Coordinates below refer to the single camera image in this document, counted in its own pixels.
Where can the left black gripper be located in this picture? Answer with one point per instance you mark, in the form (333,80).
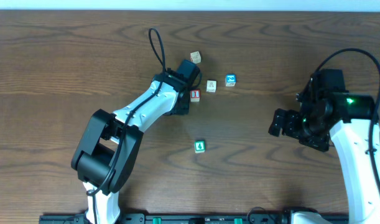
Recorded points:
(183,104)

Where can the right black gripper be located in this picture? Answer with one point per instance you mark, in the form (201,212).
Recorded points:
(289,122)

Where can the red letter I block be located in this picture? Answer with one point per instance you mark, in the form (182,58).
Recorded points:
(195,95)

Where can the blue number 2 block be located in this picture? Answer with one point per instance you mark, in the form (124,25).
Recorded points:
(230,80)

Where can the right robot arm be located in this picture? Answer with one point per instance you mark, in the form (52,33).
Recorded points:
(349,123)

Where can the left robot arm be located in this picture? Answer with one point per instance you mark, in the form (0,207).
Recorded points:
(108,148)

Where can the plain wooden block top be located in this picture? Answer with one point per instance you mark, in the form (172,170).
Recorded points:
(195,57)

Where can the wooden block centre right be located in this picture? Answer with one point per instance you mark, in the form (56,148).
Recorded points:
(211,86)

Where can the green tree picture block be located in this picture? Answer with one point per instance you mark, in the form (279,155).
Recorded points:
(199,146)

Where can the black mounting rail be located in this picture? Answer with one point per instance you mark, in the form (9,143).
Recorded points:
(138,218)

